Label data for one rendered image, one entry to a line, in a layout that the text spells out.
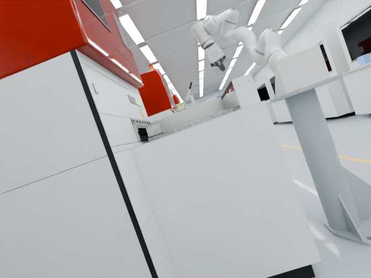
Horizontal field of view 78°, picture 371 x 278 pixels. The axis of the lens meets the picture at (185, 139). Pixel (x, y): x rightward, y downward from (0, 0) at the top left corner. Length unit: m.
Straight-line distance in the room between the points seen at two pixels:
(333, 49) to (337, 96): 0.97
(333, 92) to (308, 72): 4.47
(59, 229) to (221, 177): 0.66
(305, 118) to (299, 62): 0.30
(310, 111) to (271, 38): 0.54
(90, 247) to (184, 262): 0.42
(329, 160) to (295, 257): 0.54
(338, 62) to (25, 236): 5.75
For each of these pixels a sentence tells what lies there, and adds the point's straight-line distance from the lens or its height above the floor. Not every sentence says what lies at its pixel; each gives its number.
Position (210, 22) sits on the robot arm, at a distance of 1.53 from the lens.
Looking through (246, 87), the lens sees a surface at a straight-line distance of 1.11.
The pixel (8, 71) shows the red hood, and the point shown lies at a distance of 1.10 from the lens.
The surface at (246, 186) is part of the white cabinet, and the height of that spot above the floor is 0.49.
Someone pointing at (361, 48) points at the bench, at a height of 1.18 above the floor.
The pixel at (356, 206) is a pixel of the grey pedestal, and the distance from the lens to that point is 1.64.
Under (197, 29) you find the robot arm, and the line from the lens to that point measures 1.56.
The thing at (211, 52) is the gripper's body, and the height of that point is 1.22.
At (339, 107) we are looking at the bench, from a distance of 5.89.
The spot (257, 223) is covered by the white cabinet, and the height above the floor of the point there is 0.33.
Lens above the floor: 0.79
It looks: 1 degrees down
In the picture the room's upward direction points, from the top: 20 degrees counter-clockwise
